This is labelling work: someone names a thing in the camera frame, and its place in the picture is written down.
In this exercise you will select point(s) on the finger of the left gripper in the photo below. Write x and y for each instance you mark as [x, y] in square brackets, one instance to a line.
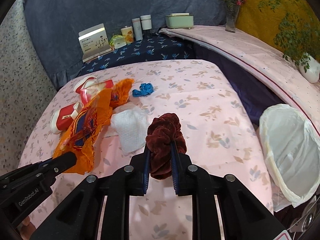
[58, 165]

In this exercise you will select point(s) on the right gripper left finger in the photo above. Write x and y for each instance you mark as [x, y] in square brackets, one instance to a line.
[99, 207]

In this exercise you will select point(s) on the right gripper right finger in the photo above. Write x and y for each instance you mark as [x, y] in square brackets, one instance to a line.
[223, 208]

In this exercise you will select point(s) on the orange plastic bag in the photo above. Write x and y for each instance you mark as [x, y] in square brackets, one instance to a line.
[120, 92]
[82, 134]

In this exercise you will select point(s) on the red white paper cup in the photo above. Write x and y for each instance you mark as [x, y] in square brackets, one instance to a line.
[85, 82]
[63, 118]

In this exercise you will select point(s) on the red envelope box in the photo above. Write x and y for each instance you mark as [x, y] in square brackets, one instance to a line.
[87, 94]

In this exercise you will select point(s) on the white cloth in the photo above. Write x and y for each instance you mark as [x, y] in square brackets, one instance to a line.
[130, 124]

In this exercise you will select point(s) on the dark red velvet scrunchie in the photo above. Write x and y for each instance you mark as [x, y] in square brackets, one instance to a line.
[162, 132]

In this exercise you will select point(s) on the blue scrap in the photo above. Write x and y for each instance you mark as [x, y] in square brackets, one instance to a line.
[145, 89]

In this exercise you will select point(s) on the white lined trash bin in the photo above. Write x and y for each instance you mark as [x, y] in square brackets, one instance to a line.
[291, 153]

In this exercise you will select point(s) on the white product box with flowers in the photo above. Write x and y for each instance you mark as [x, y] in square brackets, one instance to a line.
[94, 42]

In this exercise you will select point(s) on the green yellow small packet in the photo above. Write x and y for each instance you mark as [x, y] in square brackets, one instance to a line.
[117, 41]

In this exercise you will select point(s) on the pink shelf cloth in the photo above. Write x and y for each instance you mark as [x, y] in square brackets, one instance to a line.
[262, 61]

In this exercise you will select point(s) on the cream orange small carton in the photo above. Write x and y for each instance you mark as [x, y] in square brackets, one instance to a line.
[127, 33]

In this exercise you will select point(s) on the blue grey backdrop cloth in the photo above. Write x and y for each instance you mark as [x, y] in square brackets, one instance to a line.
[54, 25]

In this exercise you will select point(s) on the navy floral cloth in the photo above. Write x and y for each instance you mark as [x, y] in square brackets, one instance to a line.
[159, 47]

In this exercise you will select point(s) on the white lidded jar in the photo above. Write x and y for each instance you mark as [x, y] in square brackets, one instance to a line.
[146, 22]

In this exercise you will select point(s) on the green plant in white pot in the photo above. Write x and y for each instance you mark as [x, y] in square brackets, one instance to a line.
[298, 35]

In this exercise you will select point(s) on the mint green tissue box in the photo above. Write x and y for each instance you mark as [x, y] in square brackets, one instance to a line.
[179, 20]

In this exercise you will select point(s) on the glass vase with pink flowers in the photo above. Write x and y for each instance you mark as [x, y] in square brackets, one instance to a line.
[232, 8]

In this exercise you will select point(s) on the mustard yellow backdrop cloth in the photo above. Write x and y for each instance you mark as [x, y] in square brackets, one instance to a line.
[260, 24]

